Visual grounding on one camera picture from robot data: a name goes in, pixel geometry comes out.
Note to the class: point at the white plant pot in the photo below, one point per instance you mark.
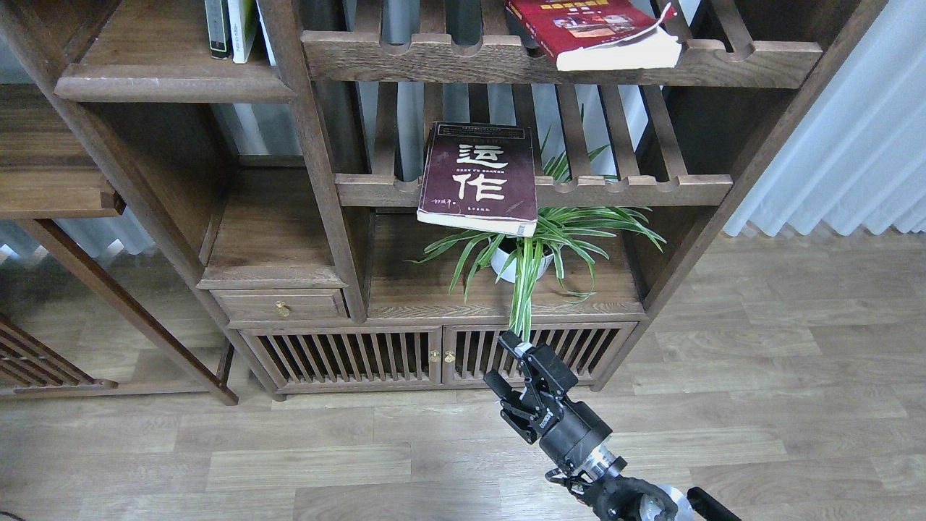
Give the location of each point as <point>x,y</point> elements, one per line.
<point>506,269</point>

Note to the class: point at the dark maroon book white characters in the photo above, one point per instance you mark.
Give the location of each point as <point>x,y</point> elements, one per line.
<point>480,176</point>

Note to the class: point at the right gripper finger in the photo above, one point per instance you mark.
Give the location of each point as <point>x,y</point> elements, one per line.
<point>510,400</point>
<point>544,372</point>

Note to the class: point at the green spider plant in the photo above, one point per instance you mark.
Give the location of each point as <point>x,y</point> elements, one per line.
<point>562,229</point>

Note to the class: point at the red book on top rack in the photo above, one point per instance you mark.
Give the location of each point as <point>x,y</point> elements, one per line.
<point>599,35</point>

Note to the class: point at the dark wooden bookshelf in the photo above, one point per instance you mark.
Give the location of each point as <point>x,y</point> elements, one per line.
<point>288,184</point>

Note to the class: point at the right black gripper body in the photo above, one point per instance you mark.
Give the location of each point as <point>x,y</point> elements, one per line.
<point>570,433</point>

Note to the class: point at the thin white upright book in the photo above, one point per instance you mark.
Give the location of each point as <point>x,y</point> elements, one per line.
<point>266,39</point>

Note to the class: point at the brass drawer knob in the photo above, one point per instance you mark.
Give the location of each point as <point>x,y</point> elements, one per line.
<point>283,309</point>

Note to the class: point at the white green upright book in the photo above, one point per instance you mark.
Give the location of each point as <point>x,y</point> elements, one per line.
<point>243,25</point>

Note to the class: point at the dark green upright book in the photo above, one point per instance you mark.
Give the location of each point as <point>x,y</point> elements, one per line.
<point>219,32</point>

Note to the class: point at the white pleated curtain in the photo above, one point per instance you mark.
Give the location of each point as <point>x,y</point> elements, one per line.
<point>858,159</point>

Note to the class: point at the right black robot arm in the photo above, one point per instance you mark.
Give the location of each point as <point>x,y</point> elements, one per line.
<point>617,497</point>

